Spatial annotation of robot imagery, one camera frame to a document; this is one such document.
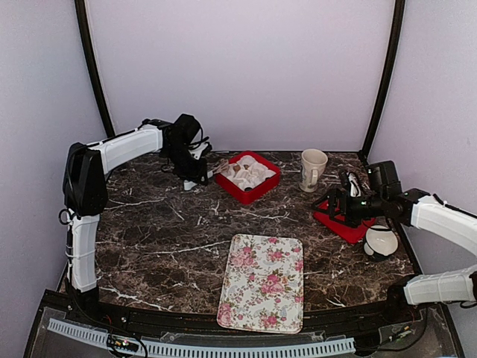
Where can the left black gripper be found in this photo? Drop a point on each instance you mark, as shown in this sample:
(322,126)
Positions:
(195,175)

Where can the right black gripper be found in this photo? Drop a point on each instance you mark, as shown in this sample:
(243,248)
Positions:
(344,196)

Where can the red box lid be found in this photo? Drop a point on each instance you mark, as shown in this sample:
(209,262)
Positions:
(352,235)

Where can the red chocolate box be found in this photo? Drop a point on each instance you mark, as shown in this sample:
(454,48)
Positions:
(248,185)

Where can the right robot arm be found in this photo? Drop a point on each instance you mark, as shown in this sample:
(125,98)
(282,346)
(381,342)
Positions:
(428,212)

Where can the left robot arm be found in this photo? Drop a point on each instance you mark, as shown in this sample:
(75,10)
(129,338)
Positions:
(181,143)

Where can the white ceramic mug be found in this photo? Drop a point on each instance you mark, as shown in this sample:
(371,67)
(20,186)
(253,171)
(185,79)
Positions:
(313,164)

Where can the white and dark bowl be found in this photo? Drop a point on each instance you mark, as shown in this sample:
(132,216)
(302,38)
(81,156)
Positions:
(380,243)

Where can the floral rectangular tray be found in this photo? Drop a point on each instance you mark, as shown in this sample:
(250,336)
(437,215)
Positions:
(263,285)

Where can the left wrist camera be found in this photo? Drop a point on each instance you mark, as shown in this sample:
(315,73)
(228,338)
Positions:
(200,150)

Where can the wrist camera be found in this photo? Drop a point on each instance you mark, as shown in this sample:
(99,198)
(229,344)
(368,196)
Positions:
(351,183)
(200,150)

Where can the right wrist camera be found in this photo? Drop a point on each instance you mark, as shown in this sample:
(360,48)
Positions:
(351,183)

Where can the white slotted cable duct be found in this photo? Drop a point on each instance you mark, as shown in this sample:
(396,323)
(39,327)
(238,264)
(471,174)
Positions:
(189,345)

